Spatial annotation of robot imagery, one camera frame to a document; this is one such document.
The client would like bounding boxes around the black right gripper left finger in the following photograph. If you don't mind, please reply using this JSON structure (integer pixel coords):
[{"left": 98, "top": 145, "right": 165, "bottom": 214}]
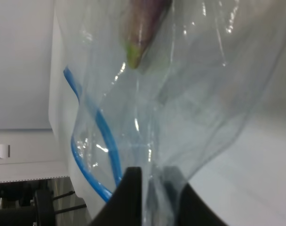
[{"left": 90, "top": 167, "right": 142, "bottom": 226}]

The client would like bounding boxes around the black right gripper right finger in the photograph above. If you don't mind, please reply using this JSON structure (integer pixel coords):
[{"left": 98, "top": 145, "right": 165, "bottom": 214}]
[{"left": 162, "top": 166, "right": 226, "bottom": 226}]

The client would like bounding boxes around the clear zip bag blue zipper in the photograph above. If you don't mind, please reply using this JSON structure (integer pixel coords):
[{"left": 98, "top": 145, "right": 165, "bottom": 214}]
[{"left": 56, "top": 0, "right": 286, "bottom": 226}]

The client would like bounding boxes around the purple eggplant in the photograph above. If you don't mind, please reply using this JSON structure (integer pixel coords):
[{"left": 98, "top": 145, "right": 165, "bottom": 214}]
[{"left": 120, "top": 0, "right": 172, "bottom": 69}]

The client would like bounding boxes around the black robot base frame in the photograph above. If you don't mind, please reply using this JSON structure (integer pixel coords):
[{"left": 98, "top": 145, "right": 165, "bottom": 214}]
[{"left": 0, "top": 179, "right": 87, "bottom": 226}]

